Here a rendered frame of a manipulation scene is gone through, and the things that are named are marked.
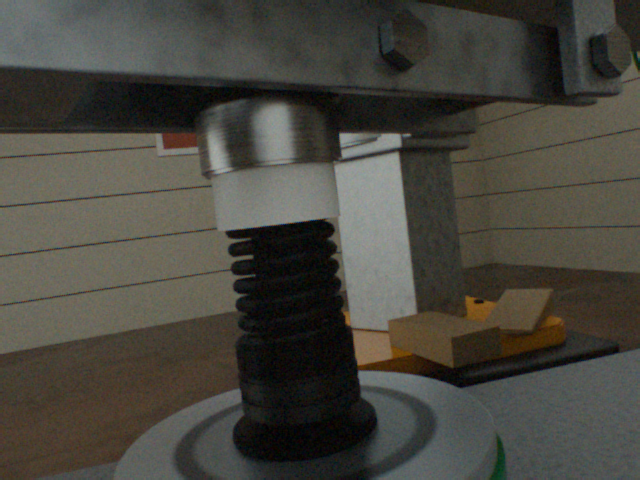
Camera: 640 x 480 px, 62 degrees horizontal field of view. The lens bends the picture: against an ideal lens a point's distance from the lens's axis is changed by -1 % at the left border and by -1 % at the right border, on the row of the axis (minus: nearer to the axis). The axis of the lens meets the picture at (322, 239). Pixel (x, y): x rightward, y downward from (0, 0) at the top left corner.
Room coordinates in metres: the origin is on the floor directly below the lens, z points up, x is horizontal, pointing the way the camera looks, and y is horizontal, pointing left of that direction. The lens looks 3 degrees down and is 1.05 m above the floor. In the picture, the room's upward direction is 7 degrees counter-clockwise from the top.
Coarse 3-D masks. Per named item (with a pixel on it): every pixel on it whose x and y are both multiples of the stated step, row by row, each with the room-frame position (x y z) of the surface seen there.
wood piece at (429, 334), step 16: (400, 320) 1.01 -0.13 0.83; (416, 320) 0.99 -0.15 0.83; (432, 320) 0.97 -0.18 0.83; (448, 320) 0.96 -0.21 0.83; (464, 320) 0.94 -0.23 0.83; (400, 336) 0.98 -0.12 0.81; (416, 336) 0.93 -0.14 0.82; (432, 336) 0.88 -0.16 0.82; (448, 336) 0.85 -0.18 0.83; (464, 336) 0.85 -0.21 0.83; (480, 336) 0.86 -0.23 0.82; (496, 336) 0.87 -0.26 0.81; (416, 352) 0.94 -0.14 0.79; (432, 352) 0.89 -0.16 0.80; (448, 352) 0.85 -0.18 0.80; (464, 352) 0.85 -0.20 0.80; (480, 352) 0.86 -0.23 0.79; (496, 352) 0.87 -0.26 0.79
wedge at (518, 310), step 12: (504, 300) 1.13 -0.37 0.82; (516, 300) 1.12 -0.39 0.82; (528, 300) 1.10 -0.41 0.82; (540, 300) 1.09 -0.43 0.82; (552, 300) 1.12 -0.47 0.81; (492, 312) 1.09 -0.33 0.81; (504, 312) 1.07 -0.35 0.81; (516, 312) 1.06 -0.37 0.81; (528, 312) 1.05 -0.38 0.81; (540, 312) 1.04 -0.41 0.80; (552, 312) 1.11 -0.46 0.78; (504, 324) 1.02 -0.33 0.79; (516, 324) 1.01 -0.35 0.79; (528, 324) 1.00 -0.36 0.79; (540, 324) 1.03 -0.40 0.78
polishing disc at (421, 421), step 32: (384, 384) 0.37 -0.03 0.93; (416, 384) 0.36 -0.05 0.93; (448, 384) 0.35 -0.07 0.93; (192, 416) 0.35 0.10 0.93; (224, 416) 0.35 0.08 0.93; (384, 416) 0.31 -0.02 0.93; (416, 416) 0.31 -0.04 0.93; (448, 416) 0.30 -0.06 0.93; (480, 416) 0.30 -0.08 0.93; (160, 448) 0.31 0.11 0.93; (192, 448) 0.30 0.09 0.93; (224, 448) 0.30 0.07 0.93; (384, 448) 0.27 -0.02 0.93; (416, 448) 0.27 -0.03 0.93; (448, 448) 0.26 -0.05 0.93; (480, 448) 0.26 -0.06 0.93
